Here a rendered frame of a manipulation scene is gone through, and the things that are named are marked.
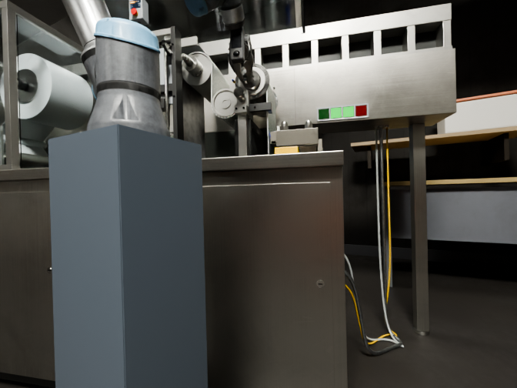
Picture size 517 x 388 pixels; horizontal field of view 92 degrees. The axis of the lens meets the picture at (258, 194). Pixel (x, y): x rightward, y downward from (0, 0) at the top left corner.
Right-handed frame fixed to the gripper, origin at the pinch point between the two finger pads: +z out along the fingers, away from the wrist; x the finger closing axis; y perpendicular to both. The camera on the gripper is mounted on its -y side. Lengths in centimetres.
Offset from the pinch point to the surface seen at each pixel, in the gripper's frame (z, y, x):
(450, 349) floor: 110, -70, -89
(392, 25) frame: 6, 50, -66
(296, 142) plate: 16.5, -19.7, -19.6
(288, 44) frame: 7, 50, -15
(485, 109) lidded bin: 97, 103, -164
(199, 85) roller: 2.1, 5.4, 22.0
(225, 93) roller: 4.9, 1.1, 10.3
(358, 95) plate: 27, 25, -49
